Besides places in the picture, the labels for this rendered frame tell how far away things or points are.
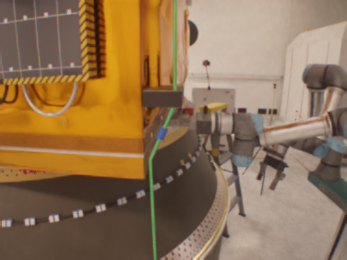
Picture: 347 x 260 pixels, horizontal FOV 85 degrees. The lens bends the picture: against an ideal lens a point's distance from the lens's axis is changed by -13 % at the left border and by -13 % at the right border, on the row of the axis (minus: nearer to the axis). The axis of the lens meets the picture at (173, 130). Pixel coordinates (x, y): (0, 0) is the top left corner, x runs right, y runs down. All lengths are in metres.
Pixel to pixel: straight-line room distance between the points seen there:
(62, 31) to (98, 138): 0.20
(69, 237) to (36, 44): 0.64
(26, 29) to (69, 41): 0.08
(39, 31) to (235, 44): 8.53
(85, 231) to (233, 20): 8.59
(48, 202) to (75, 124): 0.45
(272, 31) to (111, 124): 8.99
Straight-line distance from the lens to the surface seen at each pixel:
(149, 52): 0.40
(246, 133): 0.75
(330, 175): 1.42
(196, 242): 1.06
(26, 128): 0.51
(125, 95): 0.38
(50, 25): 0.39
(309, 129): 0.88
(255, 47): 8.98
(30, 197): 0.85
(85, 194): 0.82
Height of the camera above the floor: 1.97
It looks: 17 degrees down
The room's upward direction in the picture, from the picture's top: straight up
